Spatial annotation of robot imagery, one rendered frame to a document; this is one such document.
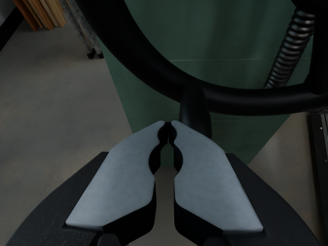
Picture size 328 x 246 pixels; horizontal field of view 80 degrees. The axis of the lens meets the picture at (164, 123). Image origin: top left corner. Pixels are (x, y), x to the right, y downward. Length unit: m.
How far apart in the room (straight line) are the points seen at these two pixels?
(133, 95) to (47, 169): 0.69
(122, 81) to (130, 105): 0.08
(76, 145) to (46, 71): 0.62
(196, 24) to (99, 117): 0.83
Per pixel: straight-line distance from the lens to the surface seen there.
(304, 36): 0.25
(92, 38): 1.36
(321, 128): 1.02
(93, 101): 1.18
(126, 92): 0.48
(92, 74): 1.33
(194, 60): 0.40
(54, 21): 1.87
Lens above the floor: 0.84
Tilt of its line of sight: 57 degrees down
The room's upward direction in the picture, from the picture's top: 5 degrees counter-clockwise
